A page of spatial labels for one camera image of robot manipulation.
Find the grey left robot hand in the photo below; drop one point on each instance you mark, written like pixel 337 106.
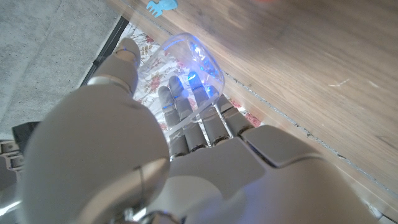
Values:
pixel 217 168

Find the small blue scissors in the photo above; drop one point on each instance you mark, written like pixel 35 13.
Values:
pixel 163 5

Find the clear spray bottle body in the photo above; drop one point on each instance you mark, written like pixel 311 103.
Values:
pixel 199 56

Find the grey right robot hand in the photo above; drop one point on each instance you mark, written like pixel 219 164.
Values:
pixel 9 161

